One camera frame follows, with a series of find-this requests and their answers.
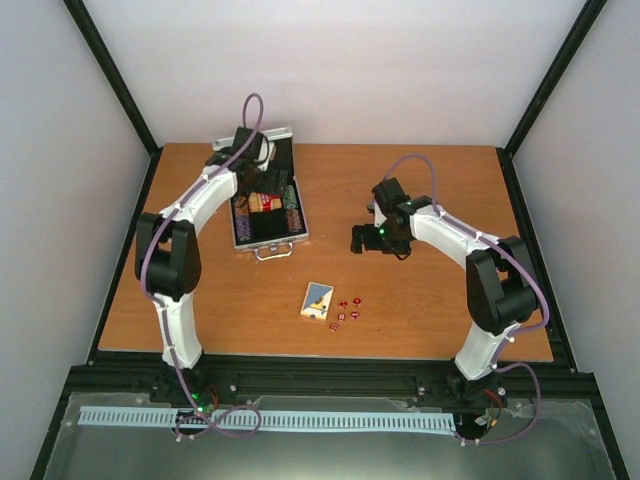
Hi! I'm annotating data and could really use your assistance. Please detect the brown poker chip stack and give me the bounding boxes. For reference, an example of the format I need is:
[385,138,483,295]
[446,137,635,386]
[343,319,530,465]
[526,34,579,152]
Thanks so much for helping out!
[235,215,252,242]

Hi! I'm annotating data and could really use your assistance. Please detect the blue playing card box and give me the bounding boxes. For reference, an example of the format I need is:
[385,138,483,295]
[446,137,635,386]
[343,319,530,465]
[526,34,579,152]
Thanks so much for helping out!
[300,282,334,321]

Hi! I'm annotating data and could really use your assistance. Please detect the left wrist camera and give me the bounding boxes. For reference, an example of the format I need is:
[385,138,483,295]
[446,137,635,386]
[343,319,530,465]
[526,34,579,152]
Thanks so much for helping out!
[231,127,276,171]

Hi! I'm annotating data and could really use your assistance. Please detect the aluminium poker case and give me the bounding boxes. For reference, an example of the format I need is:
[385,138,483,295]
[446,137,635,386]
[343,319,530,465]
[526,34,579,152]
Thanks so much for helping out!
[207,127,309,261]

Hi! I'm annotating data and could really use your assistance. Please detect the black frame post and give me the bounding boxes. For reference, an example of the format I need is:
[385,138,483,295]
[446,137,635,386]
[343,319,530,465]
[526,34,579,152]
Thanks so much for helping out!
[503,0,609,154]
[62,0,161,157]

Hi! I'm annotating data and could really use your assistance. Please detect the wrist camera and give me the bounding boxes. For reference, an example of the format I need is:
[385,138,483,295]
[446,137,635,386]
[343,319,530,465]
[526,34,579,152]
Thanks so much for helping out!
[231,127,276,171]
[368,178,410,226]

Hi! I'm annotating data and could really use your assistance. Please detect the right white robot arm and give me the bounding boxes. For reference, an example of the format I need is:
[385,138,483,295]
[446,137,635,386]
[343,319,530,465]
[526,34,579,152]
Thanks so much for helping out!
[350,196,550,405]

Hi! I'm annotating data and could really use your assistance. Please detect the left black frame post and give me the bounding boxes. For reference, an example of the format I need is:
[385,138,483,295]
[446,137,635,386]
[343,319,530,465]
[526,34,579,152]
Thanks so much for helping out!
[62,0,161,157]

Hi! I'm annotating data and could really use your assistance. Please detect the orange poker chip stack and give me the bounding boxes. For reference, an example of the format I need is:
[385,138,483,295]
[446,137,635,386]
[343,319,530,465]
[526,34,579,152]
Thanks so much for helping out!
[234,196,250,216]

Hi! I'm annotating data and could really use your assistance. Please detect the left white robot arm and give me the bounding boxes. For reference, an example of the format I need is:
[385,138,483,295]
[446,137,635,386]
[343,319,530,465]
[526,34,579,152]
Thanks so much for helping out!
[135,157,289,403]

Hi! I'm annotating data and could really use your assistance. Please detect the green poker chip stack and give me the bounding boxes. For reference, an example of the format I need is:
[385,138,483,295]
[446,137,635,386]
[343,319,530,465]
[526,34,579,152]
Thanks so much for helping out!
[283,185,299,210]

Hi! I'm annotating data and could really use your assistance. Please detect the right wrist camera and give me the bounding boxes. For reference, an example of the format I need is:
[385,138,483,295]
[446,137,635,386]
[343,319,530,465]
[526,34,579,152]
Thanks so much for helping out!
[368,178,410,226]

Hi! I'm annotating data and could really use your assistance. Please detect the right black frame post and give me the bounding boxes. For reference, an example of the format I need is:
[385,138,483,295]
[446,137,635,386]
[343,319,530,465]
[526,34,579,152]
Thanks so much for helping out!
[503,0,609,154]

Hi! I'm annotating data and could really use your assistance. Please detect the red playing card box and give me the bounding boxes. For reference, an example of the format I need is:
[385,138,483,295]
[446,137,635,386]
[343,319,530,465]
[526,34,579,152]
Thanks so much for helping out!
[248,192,283,213]

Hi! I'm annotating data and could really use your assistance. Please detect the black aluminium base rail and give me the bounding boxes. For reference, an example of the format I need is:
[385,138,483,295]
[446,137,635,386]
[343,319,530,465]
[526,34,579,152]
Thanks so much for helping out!
[63,352,599,410]

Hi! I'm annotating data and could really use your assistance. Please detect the white slotted cable duct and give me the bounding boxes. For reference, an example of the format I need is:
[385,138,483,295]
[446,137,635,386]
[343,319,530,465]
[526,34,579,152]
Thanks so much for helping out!
[77,406,456,436]

